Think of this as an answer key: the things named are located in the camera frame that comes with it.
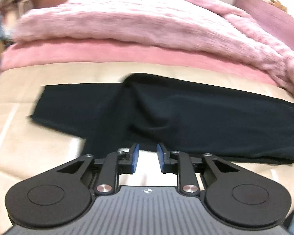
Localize black pants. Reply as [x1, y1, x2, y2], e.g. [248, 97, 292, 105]
[31, 73, 294, 164]

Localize cream leather bed bench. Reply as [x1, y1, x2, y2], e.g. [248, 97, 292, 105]
[0, 62, 293, 234]

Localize pink bed sheet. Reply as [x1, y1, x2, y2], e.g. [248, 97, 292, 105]
[0, 38, 275, 84]

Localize purple pillow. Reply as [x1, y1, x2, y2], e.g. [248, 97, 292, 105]
[233, 0, 294, 51]

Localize small orange plush toy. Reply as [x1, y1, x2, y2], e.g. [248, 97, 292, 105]
[262, 0, 287, 13]

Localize fluffy mauve blanket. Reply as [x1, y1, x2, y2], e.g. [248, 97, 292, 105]
[12, 0, 294, 94]

